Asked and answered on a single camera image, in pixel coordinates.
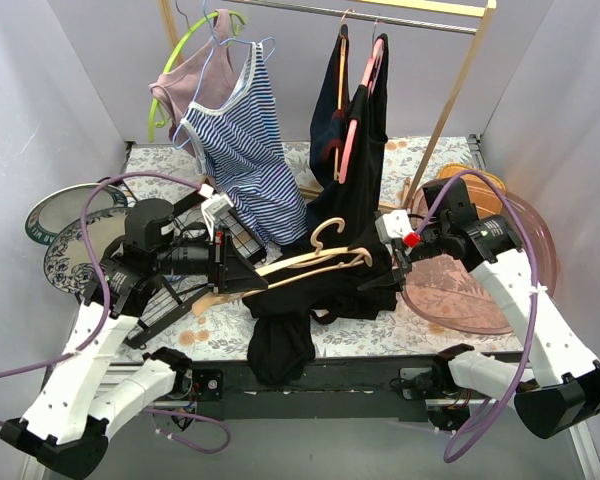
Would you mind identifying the cream wooden hanger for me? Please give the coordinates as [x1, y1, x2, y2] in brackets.
[190, 217, 374, 319]

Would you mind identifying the black tank top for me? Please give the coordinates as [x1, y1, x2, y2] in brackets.
[242, 242, 398, 386]

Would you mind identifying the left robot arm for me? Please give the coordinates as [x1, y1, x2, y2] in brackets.
[0, 194, 268, 479]

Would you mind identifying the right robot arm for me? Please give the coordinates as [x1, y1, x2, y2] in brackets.
[363, 175, 600, 439]

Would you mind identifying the thin wooden hanger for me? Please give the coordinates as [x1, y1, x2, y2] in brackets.
[329, 10, 356, 181]

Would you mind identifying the blue striped tank top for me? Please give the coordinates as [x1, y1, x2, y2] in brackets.
[180, 42, 307, 246]

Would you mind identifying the green plastic hanger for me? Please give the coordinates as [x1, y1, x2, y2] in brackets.
[147, 9, 247, 144]

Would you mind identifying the navy garment on hanger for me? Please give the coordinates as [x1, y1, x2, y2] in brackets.
[309, 33, 350, 188]

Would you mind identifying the mauve tank top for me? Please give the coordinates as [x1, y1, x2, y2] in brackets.
[146, 8, 239, 141]

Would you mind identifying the pink hanger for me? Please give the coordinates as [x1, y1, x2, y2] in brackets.
[338, 33, 389, 185]

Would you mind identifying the pink transparent basin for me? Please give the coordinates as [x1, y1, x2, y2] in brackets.
[403, 192, 559, 335]

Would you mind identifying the floral tablecloth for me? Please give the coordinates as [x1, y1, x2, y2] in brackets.
[114, 136, 521, 364]

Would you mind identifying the black hanging garment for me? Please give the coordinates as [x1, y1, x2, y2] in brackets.
[304, 33, 391, 251]

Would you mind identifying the blue floral plate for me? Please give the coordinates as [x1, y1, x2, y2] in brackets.
[43, 207, 131, 294]

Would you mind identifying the green rimmed plate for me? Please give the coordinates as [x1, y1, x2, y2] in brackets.
[24, 183, 128, 245]

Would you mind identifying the wooden clothes rack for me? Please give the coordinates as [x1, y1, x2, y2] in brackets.
[157, 1, 497, 207]

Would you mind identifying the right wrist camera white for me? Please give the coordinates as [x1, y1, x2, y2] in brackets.
[375, 209, 421, 251]

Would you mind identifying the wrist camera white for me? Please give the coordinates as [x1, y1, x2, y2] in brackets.
[198, 184, 234, 235]
[375, 209, 421, 251]

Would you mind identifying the black wire dish rack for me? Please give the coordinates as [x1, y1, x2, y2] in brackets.
[74, 177, 269, 351]

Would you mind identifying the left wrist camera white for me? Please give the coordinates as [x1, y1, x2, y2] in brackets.
[198, 184, 234, 235]

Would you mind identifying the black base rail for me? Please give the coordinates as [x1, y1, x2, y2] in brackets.
[197, 355, 433, 422]

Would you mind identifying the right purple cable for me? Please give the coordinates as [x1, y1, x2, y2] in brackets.
[414, 169, 544, 464]

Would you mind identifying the purple cable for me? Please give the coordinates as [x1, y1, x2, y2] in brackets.
[414, 169, 544, 464]
[0, 172, 231, 455]

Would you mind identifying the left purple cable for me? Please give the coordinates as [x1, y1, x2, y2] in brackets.
[0, 172, 231, 455]

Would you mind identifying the light blue wire hanger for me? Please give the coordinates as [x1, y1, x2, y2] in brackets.
[171, 0, 276, 151]

